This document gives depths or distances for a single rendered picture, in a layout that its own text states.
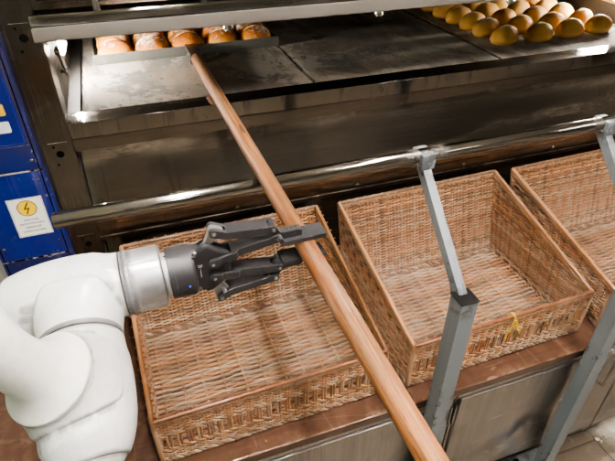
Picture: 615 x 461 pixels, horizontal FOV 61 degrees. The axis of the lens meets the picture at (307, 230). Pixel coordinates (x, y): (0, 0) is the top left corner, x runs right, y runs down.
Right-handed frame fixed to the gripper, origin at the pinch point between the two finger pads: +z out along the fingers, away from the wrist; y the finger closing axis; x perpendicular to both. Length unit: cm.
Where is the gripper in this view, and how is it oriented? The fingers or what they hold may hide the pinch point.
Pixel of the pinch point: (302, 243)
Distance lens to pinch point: 79.0
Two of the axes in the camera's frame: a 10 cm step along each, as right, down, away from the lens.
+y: 0.0, 8.1, 5.9
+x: 3.5, 5.6, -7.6
